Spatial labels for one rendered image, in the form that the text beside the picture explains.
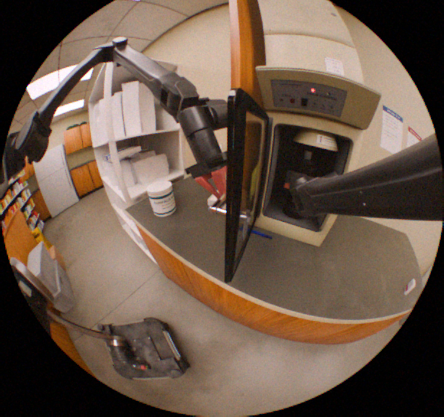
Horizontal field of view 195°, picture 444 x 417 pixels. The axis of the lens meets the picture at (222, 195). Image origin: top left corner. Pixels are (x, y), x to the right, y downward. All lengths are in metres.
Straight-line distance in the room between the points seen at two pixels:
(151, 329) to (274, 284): 0.99
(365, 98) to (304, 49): 0.24
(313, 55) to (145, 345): 1.66
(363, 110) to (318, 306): 0.55
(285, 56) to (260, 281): 0.71
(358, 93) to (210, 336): 1.55
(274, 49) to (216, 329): 1.68
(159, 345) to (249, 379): 0.75
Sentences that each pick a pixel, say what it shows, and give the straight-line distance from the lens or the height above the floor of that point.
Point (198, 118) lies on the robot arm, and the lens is 0.26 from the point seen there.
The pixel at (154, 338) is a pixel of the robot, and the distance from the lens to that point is 1.20.
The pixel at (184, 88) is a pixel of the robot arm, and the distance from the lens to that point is 0.29.
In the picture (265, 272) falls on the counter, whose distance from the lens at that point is 0.47.
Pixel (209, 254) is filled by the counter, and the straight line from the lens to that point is 0.49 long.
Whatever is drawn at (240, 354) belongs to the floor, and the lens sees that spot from 1.36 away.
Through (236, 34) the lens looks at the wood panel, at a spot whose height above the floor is 1.65.
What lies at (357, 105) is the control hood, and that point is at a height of 1.46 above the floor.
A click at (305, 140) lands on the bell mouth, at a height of 1.33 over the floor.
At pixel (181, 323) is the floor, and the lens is 1.39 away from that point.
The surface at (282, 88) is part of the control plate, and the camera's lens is 0.39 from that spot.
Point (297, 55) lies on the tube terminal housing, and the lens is 0.52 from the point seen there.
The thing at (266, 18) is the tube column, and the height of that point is 1.81.
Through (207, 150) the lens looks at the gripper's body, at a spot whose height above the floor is 1.30.
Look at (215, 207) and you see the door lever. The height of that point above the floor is 1.21.
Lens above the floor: 1.34
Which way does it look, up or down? 29 degrees down
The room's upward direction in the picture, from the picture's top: straight up
